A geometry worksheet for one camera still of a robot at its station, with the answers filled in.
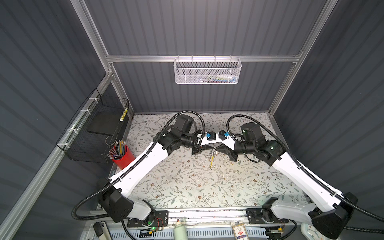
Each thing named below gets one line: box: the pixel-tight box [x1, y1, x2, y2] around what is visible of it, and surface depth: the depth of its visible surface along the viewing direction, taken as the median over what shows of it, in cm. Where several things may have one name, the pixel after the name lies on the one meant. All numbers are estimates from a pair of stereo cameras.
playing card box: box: [232, 224, 249, 240], surface depth 70 cm
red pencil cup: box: [107, 140, 136, 170], surface depth 86 cm
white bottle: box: [174, 221, 188, 240], surface depth 65 cm
